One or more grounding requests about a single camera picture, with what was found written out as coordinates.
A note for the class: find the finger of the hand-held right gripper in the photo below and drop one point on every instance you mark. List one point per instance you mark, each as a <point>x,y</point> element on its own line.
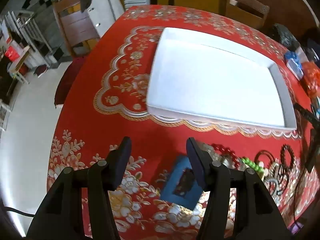
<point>313,152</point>
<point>306,113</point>

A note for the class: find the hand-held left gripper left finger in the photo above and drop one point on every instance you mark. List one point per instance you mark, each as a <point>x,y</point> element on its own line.
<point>122,162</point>

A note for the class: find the white cabinet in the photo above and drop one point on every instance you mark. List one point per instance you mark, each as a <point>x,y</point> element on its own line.
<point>107,7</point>

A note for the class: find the blue jewelry card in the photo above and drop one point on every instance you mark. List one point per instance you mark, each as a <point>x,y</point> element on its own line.
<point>172,187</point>

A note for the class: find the thin dark bangle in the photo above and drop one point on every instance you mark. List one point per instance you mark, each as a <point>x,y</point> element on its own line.
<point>257,156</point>

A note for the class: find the red bag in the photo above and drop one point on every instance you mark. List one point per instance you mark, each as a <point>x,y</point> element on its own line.
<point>12,53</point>

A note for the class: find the dark red stool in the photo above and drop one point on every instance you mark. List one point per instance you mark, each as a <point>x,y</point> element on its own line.
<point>68,82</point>

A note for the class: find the white tray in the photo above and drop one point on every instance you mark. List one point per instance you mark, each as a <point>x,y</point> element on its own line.
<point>215,85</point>

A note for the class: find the silver metal ornament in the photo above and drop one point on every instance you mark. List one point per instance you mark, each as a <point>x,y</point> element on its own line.
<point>208,150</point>

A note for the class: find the slatted wooden chair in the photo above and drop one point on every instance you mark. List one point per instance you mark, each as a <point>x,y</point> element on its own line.
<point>246,8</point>

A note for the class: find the blue packet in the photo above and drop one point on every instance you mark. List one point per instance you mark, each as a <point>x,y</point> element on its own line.
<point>295,63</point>

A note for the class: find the orange plastic bag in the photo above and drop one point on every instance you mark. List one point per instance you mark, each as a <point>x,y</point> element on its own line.
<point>312,77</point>

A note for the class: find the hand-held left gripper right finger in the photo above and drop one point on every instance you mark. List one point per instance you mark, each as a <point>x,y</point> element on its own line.
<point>197,165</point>

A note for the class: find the red floral tablecloth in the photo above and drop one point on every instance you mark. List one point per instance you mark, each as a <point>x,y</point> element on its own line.
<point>100,135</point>

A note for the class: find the black plastic bag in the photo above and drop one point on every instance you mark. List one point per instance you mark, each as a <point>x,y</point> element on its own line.
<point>285,36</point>

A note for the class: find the metal rack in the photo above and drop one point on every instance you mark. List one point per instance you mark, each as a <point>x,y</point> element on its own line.
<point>32,37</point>

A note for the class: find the dark-backed wooden chair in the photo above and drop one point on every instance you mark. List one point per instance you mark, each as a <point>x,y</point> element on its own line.
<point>77,27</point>

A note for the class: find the purple object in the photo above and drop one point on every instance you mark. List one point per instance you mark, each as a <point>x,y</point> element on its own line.
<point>295,228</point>

